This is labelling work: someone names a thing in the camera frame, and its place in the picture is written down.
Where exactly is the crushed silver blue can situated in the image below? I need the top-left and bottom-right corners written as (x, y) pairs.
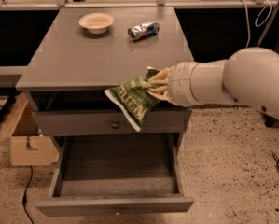
top-left (128, 21), bottom-right (160, 41)

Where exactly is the grey wooden drawer cabinet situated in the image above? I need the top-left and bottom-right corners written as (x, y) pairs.
top-left (17, 7), bottom-right (193, 147)

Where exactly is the beige paper bowl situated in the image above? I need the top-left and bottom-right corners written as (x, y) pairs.
top-left (78, 13), bottom-right (114, 35)

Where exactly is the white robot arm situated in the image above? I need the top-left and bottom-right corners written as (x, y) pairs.
top-left (147, 47), bottom-right (279, 120)

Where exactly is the open grey lower drawer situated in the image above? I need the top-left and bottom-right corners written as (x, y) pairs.
top-left (36, 133), bottom-right (194, 217)

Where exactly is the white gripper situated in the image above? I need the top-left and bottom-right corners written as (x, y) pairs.
top-left (147, 62), bottom-right (197, 107)

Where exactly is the closed grey upper drawer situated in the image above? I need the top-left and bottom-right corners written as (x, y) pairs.
top-left (33, 109), bottom-right (191, 136)

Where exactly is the white hanging cable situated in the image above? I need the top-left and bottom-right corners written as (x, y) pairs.
top-left (239, 0), bottom-right (273, 49)

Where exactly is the green jalapeno chip bag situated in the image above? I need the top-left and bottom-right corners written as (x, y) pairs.
top-left (105, 67), bottom-right (160, 132)

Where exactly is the black floor cable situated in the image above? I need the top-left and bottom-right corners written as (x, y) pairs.
top-left (21, 165), bottom-right (35, 224)

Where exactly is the brown cardboard box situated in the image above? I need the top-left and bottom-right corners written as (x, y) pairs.
top-left (0, 93), bottom-right (59, 166)

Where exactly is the grey metal rail frame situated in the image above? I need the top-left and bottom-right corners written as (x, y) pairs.
top-left (0, 0), bottom-right (279, 89)

